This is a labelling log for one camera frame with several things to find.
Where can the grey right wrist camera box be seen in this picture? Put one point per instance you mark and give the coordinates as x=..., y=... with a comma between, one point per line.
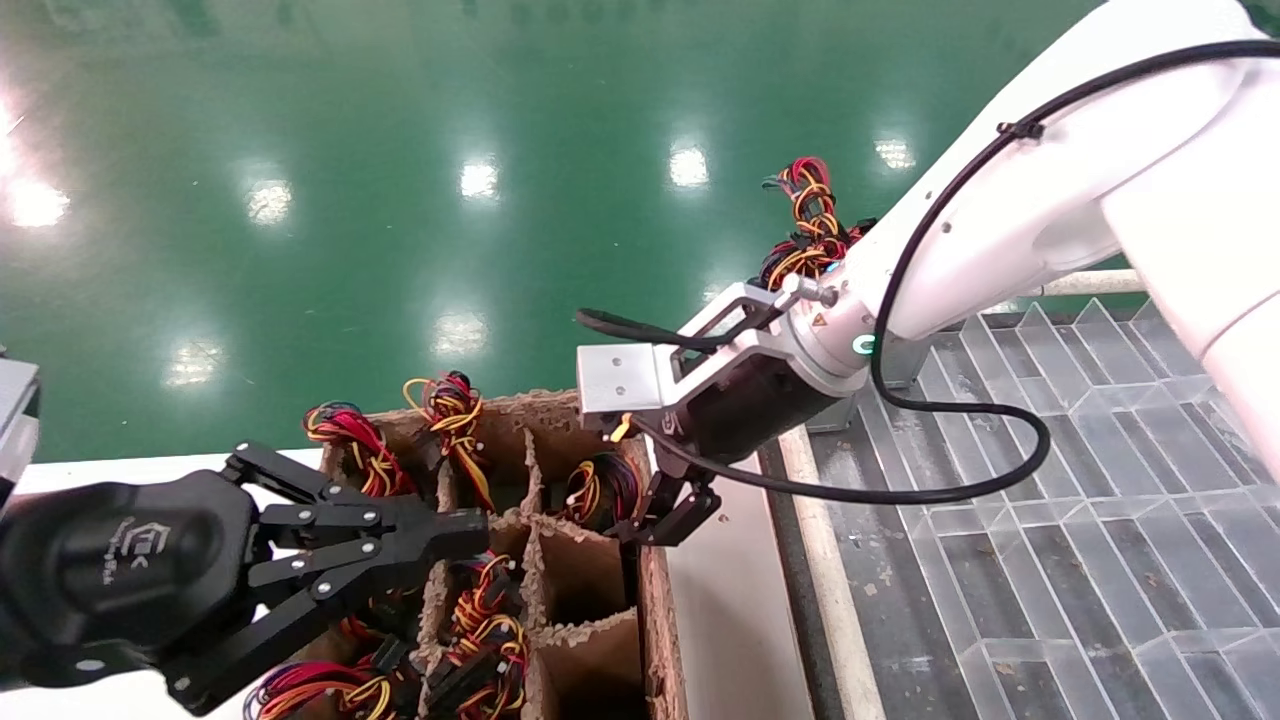
x=620, y=380

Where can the transparent plastic divider tray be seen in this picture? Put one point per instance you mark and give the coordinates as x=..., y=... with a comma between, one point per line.
x=1100, y=600

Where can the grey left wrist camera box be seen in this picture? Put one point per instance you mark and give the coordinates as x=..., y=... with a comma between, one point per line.
x=15, y=410

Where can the black metal rack frame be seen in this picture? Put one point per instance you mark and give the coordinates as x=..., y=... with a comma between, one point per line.
x=788, y=560

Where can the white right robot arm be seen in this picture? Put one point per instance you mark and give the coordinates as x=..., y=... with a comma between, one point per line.
x=1150, y=150

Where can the silver power supply fan grille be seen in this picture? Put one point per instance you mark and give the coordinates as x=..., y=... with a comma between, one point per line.
x=600, y=490

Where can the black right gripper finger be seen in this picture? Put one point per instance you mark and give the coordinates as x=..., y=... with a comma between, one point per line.
x=685, y=510
x=632, y=570

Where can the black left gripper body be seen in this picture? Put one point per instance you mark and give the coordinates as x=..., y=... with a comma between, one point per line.
x=120, y=570

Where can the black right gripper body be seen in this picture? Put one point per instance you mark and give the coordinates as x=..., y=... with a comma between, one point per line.
x=750, y=410

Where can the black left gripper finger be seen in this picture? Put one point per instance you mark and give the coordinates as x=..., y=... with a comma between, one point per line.
x=400, y=525
x=300, y=620

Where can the brown cardboard divider box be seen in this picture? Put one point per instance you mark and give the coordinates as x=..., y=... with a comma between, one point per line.
x=655, y=610

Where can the white padded crossbar rail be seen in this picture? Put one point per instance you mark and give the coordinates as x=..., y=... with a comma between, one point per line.
x=1090, y=283

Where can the long white padded rail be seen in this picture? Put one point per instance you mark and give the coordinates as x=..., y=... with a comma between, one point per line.
x=840, y=600

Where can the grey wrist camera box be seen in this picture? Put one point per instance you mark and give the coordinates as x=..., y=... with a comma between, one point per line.
x=620, y=380
x=15, y=410

